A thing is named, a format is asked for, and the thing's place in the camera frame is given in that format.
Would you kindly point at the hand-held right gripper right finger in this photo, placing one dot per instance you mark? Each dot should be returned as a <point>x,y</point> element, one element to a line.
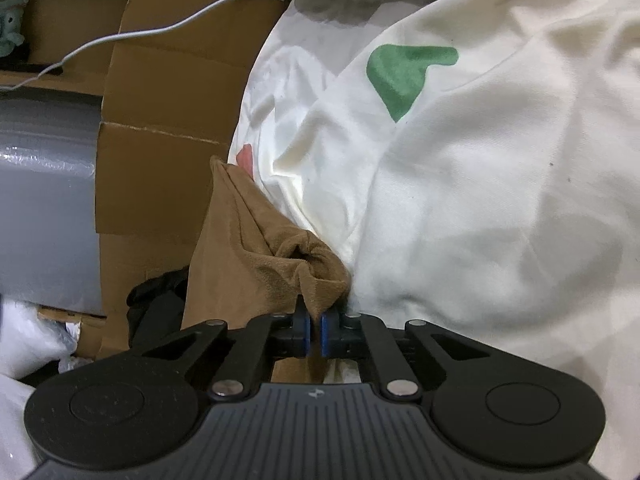
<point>329,335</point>

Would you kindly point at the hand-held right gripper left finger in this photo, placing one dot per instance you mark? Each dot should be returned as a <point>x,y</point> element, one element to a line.
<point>302,332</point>

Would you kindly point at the brown printed T-shirt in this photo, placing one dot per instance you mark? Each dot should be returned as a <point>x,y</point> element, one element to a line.
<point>240,240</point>

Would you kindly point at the crumpled black garment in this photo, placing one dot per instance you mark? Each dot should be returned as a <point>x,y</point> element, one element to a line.
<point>155,305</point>

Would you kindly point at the cream bear-print bedsheet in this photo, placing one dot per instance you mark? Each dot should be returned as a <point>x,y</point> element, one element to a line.
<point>475,185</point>

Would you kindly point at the brown cardboard box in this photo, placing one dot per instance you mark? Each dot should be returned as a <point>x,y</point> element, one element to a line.
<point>165,85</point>

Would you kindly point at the grey plastic container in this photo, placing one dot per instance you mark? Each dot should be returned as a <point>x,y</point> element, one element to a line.
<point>45,210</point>

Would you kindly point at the teal green plush toy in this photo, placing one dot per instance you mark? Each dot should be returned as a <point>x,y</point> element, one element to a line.
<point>11,25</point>

